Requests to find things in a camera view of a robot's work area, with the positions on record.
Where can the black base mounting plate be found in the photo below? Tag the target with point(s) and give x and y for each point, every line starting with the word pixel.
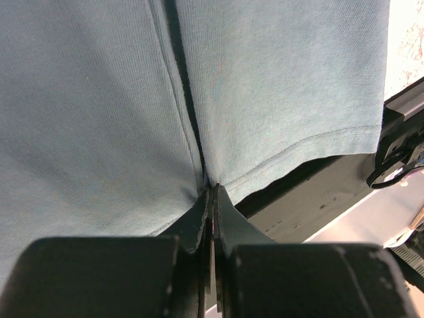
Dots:
pixel 301 203

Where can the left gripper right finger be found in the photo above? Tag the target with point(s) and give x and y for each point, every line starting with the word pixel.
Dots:
pixel 257 277

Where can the white slotted cable duct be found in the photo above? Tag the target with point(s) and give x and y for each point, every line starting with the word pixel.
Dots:
pixel 407 250

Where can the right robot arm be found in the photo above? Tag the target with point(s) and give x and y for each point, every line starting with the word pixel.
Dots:
pixel 400 149

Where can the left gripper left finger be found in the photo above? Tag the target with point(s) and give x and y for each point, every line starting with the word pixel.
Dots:
pixel 161 276

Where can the blue t shirt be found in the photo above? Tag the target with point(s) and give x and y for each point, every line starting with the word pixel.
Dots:
pixel 116 114

